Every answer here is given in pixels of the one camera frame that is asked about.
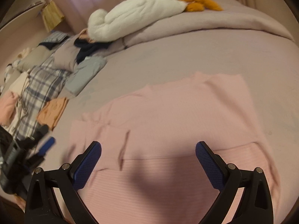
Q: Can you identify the yellow pleated shelf curtain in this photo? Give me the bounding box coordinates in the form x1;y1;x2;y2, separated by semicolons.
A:
42;0;64;32

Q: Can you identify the grey pillow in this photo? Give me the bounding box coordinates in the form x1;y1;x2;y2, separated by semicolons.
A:
54;36;94;71

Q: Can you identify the cream garment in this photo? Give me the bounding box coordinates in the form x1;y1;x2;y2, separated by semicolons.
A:
9;71;31;94

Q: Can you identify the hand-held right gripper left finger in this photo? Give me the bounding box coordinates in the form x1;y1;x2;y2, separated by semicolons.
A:
24;141;102;224

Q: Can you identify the white goose plush toy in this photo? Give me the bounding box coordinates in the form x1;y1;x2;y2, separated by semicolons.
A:
87;0;223;42

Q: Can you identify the striped folded cloth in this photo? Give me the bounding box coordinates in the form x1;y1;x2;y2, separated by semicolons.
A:
38;31;70;49

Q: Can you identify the beige plush toy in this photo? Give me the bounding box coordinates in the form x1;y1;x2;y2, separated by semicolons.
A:
17;47;32;60

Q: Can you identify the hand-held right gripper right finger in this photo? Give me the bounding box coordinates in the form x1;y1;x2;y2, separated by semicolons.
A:
195;141;274;224

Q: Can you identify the plaid pillow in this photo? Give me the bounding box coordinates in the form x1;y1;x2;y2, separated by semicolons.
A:
12;56;73;140

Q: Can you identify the pink fluffy garment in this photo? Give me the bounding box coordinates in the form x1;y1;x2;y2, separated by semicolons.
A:
0;91;19;126

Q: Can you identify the beige pink garment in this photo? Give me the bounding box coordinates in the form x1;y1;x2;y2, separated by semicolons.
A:
78;28;94;42

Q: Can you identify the dark navy garment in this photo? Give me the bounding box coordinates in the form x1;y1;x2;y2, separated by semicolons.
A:
74;38;110;63

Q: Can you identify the bed with grey sheet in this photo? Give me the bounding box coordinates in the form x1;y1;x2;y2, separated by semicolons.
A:
0;0;299;224

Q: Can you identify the grey duvet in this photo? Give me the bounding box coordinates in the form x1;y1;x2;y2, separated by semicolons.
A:
121;0;295;49

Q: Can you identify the folded orange printed garment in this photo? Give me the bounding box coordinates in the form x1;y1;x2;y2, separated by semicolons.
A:
36;97;69;131

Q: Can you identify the pink striped long-sleeve shirt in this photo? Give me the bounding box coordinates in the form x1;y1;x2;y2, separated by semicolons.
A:
68;72;281;224

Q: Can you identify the white wall shelf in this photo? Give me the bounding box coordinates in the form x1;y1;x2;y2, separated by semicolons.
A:
0;0;46;26

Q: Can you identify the folded blue-grey garment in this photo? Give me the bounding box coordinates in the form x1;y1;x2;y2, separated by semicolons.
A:
64;56;108;96

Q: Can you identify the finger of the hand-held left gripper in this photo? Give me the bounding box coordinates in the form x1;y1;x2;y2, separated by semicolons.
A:
24;125;50;145
35;136;56;158

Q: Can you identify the person's orange clothing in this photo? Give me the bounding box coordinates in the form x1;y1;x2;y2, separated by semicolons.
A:
14;191;27;207

